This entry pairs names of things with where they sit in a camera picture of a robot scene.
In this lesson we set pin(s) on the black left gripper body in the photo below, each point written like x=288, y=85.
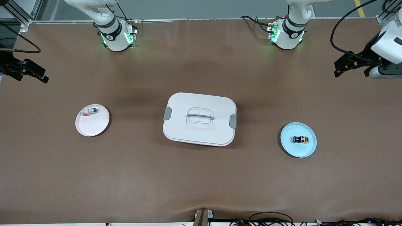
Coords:
x=366, y=56

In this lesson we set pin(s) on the white lunch box grey clips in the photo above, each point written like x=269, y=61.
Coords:
x=201, y=135

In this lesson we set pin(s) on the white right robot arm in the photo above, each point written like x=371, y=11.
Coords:
x=113, y=39

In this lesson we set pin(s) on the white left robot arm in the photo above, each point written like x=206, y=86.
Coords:
x=292, y=37

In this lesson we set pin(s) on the pink round plate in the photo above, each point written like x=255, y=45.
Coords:
x=92, y=125

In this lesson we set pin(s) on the light blue round plate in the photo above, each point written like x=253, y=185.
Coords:
x=298, y=149

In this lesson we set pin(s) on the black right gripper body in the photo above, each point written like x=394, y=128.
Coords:
x=6, y=66

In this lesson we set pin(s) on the aluminium frame post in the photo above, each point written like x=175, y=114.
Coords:
x=25, y=22
x=381, y=19

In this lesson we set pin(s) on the brown camera mount post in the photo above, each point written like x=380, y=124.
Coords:
x=201, y=218

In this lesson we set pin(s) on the brown table mat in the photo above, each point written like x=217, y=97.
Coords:
x=201, y=182

